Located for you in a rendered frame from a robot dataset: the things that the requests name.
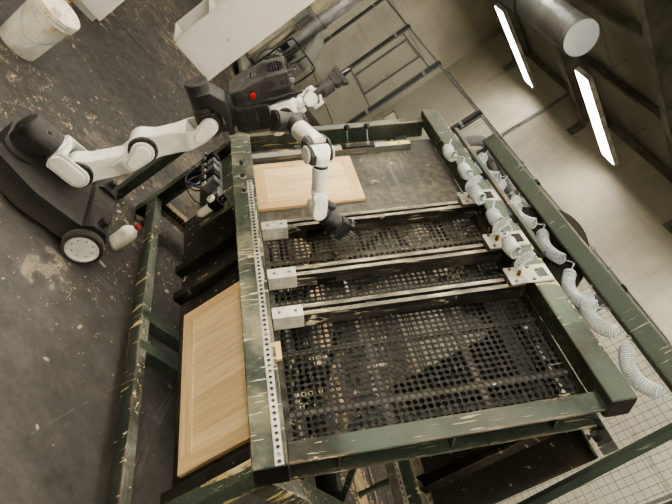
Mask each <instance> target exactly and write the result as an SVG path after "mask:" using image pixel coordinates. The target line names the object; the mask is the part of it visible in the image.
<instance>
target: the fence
mask: <svg viewBox="0 0 672 504"><path fill-rule="evenodd" d="M406 140H408V142H409V143H400V141H405V140H396V142H397V144H390V145H389V143H388V142H395V141H385V142H375V143H374V144H375V147H365V148H355V149H345V150H342V147H341V146H333V147H334V150H335V156H344V155H354V154H364V153H374V152H385V151H395V150H405V149H410V147H411V143H410V141H409V139H406ZM292 160H302V157H301V150H290V151H280V152H269V153H259V154H252V161H253V164H261V163H272V162H282V161H292Z"/></svg>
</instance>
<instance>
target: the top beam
mask: <svg viewBox="0 0 672 504"><path fill-rule="evenodd" d="M421 117H422V119H423V129H424V130H425V132H426V134H427V135H428V137H429V138H430V140H431V142H432V143H433V145H434V146H435V148H436V150H437V151H438V153H439V154H440V156H441V158H442V159H443V161H444V162H445V164H446V166H447V167H448V169H449V170H450V172H451V174H452V175H453V177H454V179H455V180H456V182H457V183H458V185H459V187H460V188H461V190H462V191H463V192H467V191H465V185H466V183H467V181H469V180H464V179H463V178H462V177H461V176H460V175H459V173H458V171H457V166H458V164H460V163H462V162H463V158H457V159H456V160H455V161H454V162H450V161H448V160H447V159H446V158H445V157H444V156H443V153H442V147H443V146H444V145H445V144H449V142H450V140H451V139H452V141H451V145H452V146H453V147H454V150H455V151H457V153H458V156H464V157H465V161H464V162H465V163H467V164H468V165H469V166H470V168H471V169H472V170H473V176H476V175H477V176H478V175H480V174H481V172H480V171H479V169H478V168H477V166H476V165H475V163H474V162H473V161H472V159H471V158H470V156H469V155H468V153H467V152H466V151H465V149H464V148H463V146H462V145H461V143H460V142H459V141H458V139H457V138H456V136H455V135H454V133H453V132H452V131H451V129H450V128H449V126H448V125H447V123H446V122H445V121H444V119H443V118H442V116H441V115H440V113H439V112H438V111H437V109H425V110H422V111H421ZM480 176H481V175H480ZM480 181H481V182H479V183H477V185H478V186H480V188H481V189H482V190H484V189H492V188H491V186H490V185H489V183H488V182H487V181H486V180H484V179H483V178H482V180H480ZM492 190H493V189H492ZM492 207H493V202H485V203H483V204H482V205H477V204H476V208H475V212H476V214H477V215H478V217H479V219H480V220H481V222H482V223H483V225H484V227H485V228H486V230H487V231H488V233H489V234H492V228H493V226H491V225H490V223H489V222H488V220H487V217H486V212H487V210H488V209H490V208H492ZM494 208H496V209H498V210H499V211H500V214H501V215H502V216H503V217H504V218H505V217H506V218H507V217H509V219H510V213H509V212H508V211H507V209H506V208H505V206H504V205H503V203H502V202H501V201H495V206H494ZM521 248H522V253H523V254H524V253H525V254H526V252H527V253H528V251H529V252H530V251H532V252H533V253H535V252H534V251H533V249H534V248H533V246H532V245H531V243H530V245H523V246H521ZM502 256H503V257H504V259H505V260H506V262H507V264H508V265H509V267H510V268H511V267H514V262H515V261H516V259H511V258H510V257H508V256H507V255H506V253H505V252H504V251H503V254H502ZM533 258H534V257H533ZM542 263H544V262H543V261H542V259H541V258H538V257H537V255H535V258H534V260H532V261H530V262H527V263H526V264H525V265H524V266H526V265H533V264H542ZM544 264H545V263H544ZM524 291H525V292H526V294H527V296H528V297H529V299H530V300H531V302H532V304H533V305H534V307H535V308H536V310H537V312H538V313H539V315H540V317H541V318H542V320H543V321H544V323H545V325H546V326H547V328H548V329H549V331H550V333H551V334H552V336H553V337H554V339H555V341H556V342H557V344H558V345H559V347H560V349H561V350H562V352H563V353H564V355H565V357H566V358H567V360H568V361H569V363H570V365H571V366H572V368H573V369H574V371H575V373H576V374H577V376H578V377H579V379H580V381H581V382H582V384H583V386H584V387H585V389H586V390H587V392H593V391H594V392H597V393H598V394H599V396H600V398H601V399H602V401H603V402H604V404H605V405H606V407H607V409H606V411H605V412H600V413H601V414H602V416H603V417H612V416H618V415H624V414H628V413H629V412H630V411H631V409H632V407H633V406H634V404H635V403H636V401H637V398H638V396H637V395H636V393H635V392H634V391H633V389H632V388H631V386H630V385H629V383H628V382H627V381H626V379H625V378H624V376H623V375H622V373H621V372H620V371H619V369H618V368H617V366H616V365H615V363H614V362H613V361H612V359H611V358H610V356H609V355H608V353H607V352H606V351H605V349H604V348H603V346H602V345H601V343H600V342H599V341H598V339H597V338H596V336H595V335H594V333H593V332H592V331H591V329H590V328H589V326H588V325H587V323H586V322H585V321H584V319H583V318H582V316H581V315H580V313H579V312H578V311H577V309H576V308H575V306H574V305H573V303H572V302H571V301H570V299H569V298H568V296H567V295H566V293H565V292H564V291H563V289H562V288H561V286H560V285H559V283H558V282H557V281H556V279H555V280H550V281H543V282H534V283H527V284H526V287H525V290H524Z"/></svg>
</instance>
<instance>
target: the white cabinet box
mask: <svg viewBox="0 0 672 504"><path fill-rule="evenodd" d="M314 1H315V0H203V1H202V2H201V3H200V4H198V5H197V6H196V7H195V8H193V9H192V10H191V11H190V12H188V13H187V14H186V15H185V16H183V17H182V18H181V19H180V20H178V21H177V22H176V23H175V31H174V42H175V44H176V45H177V46H178V47H179V49H180V50H181V51H182V52H183V53H184V54H185V55H186V56H187V57H188V59H189V60H190V61H191V62H192V63H193V64H194V65H195V66H196V68H197V69H198V70H199V71H200V72H201V73H202V74H203V75H204V76H205V77H207V79H208V81H209V80H210V79H212V78H213V77H214V76H216V75H217V74H218V73H220V72H221V71H222V70H224V69H225V68H226V67H228V66H229V65H230V64H232V63H233V62H234V61H236V60H237V59H238V58H240V57H241V56H242V55H244V54H245V53H246V52H248V51H249V50H250V49H251V48H253V47H254V46H255V45H257V44H258V43H259V42H261V41H262V40H263V39H265V38H266V37H267V36H269V35H270V34H271V33H273V32H274V31H275V30H277V29H278V28H279V27H281V26H282V25H283V24H285V23H286V22H287V21H289V20H290V19H291V18H293V17H294V16H295V15H296V14H298V13H299V12H300V11H302V10H303V9H304V8H306V7H307V6H308V5H310V4H311V3H312V2H314Z"/></svg>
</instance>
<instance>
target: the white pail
mask: <svg viewBox="0 0 672 504"><path fill-rule="evenodd" d="M72 1H73V0H70V1H69V2H68V3H67V2H66V1H65V0H26V1H25V3H24V4H23V5H22V6H21V7H20V8H19V9H18V10H17V11H16V12H15V13H14V14H13V15H12V16H11V17H10V18H9V19H8V20H7V21H6V22H5V23H4V24H3V25H2V26H1V27H0V36H1V38H2V40H3V41H4V43H5V44H6V45H7V46H8V47H9V48H10V49H11V50H12V51H13V52H14V53H15V54H16V55H18V56H19V57H21V58H23V59H25V60H27V61H34V60H36V59H37V58H38V57H40V56H41V55H42V54H44V53H45V52H46V51H47V50H49V49H50V48H51V47H53V46H54V45H55V44H57V43H58V42H61V41H62V39H63V38H65V37H66V36H67V35H69V36H70V35H72V34H73V33H75V32H76V31H77V30H79V29H80V22H79V19H78V17H77V15H76V14H75V12H74V11H73V9H72V8H71V7H70V6H69V3H70V2H72ZM67 37H68V36H67ZM67 37H66V38H67ZM66 38H65V39H66ZM63 40H64V39H63Z"/></svg>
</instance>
